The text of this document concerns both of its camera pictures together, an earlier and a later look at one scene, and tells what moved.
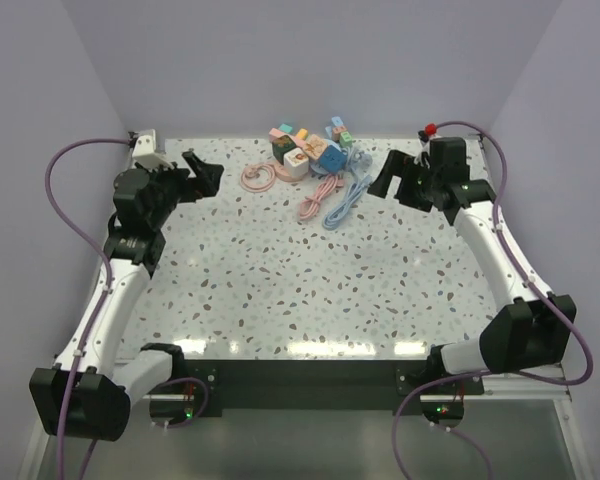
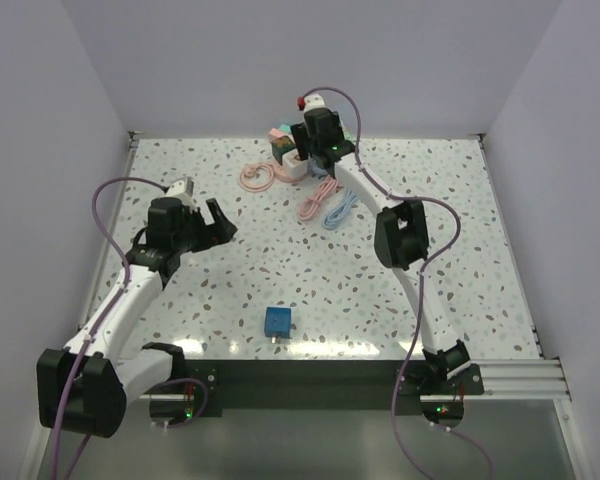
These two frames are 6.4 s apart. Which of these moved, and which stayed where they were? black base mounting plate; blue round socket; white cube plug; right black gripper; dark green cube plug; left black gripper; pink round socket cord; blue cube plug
Moved: right black gripper; blue cube plug; left black gripper
Stayed: black base mounting plate; white cube plug; blue round socket; dark green cube plug; pink round socket cord
